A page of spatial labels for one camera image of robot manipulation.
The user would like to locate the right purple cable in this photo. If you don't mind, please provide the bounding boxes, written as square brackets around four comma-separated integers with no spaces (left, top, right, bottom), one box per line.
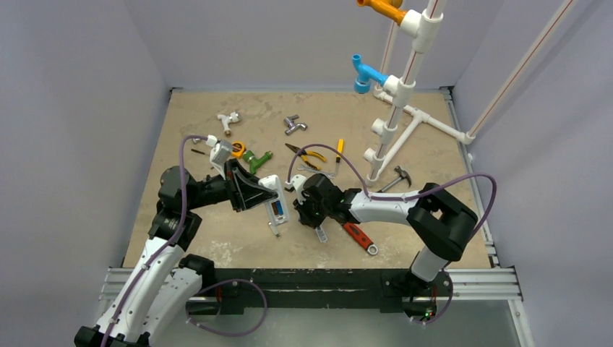
[286,143,498,327]

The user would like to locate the silver combination wrench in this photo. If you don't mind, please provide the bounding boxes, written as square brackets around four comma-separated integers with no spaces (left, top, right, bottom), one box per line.
[297,165,336,179]

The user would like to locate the yellow handled screwdriver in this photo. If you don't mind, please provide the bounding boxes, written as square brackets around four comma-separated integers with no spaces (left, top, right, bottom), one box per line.
[335,139,344,176]

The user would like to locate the blue battery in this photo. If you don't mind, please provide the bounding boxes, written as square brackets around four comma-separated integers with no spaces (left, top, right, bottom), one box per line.
[272,201,283,218]

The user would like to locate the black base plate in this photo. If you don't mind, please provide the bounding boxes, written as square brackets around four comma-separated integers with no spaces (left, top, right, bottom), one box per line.
[186,268,452,316]

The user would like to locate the aluminium rail frame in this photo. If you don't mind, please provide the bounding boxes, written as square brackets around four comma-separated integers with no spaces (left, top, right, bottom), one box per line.
[98,267,524,303]

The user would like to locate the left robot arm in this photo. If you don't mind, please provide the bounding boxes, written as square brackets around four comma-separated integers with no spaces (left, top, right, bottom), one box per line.
[74,159,283,346]

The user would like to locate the yellow handled pliers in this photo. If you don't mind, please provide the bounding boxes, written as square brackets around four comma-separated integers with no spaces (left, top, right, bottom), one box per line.
[285,143,327,171]

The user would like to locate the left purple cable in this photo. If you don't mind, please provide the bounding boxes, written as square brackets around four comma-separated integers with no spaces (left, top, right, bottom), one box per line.
[98,134,268,347]

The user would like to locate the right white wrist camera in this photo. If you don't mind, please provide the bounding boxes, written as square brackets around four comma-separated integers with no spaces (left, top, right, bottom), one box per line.
[285,174,307,204]

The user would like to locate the red adjustable wrench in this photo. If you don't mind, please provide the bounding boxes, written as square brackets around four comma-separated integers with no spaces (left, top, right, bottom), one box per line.
[342,223,379,256]

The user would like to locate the blue pipe tap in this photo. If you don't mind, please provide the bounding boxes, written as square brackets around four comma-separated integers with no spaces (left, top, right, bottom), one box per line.
[351,53,389,94]

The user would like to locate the white PVC pipe stand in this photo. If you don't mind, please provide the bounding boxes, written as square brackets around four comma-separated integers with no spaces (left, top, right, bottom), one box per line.
[363,0,475,187]

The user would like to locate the black handled hammer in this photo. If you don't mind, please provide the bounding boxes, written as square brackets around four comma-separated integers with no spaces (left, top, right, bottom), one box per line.
[378,166,413,193]

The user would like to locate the white plastic faucet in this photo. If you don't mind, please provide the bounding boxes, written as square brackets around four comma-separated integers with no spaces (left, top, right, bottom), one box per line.
[216,111,241,137]

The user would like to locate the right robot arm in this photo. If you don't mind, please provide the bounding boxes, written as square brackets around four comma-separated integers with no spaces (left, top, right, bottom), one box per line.
[287,173,478,294]

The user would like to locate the chrome faucet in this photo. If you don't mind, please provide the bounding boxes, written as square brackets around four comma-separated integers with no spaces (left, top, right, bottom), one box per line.
[283,114,308,136]

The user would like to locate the small black screwdriver bit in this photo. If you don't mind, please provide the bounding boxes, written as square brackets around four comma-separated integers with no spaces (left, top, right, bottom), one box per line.
[190,148,208,155]

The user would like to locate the orange pipe fitting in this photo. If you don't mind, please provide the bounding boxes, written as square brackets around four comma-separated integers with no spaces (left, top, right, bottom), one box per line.
[356,0,408,25]

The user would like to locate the purple cable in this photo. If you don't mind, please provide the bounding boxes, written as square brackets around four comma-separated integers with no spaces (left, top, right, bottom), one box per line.
[98,134,268,347]
[286,143,498,327]

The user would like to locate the white remote control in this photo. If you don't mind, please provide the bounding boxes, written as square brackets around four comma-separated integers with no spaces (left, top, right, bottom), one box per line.
[258,175,290,230]

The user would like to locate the orange tape measure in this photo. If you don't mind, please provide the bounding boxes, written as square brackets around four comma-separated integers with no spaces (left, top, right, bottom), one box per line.
[231,141,246,158]

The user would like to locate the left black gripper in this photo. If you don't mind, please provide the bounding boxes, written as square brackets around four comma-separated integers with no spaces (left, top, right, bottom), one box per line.
[185,158,277,212]

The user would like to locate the green plastic faucet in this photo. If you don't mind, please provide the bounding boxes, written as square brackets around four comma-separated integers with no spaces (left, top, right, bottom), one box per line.
[242,150,273,175]

